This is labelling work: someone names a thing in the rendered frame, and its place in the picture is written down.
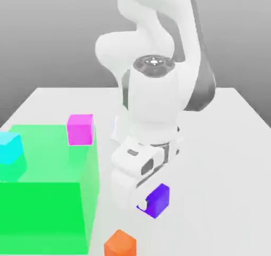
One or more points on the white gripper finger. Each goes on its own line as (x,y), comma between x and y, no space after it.
(143,205)

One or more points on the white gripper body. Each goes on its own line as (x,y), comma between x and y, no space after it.
(125,192)

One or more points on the small blue cube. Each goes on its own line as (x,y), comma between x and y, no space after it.
(158,200)

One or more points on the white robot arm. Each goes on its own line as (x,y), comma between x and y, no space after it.
(152,99)

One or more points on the small orange cube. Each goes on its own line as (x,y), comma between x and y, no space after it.
(119,244)

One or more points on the small magenta cube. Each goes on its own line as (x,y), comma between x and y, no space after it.
(80,131)

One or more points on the small cyan cube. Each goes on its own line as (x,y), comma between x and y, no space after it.
(9,147)

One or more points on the large green box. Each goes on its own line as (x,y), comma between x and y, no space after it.
(42,213)

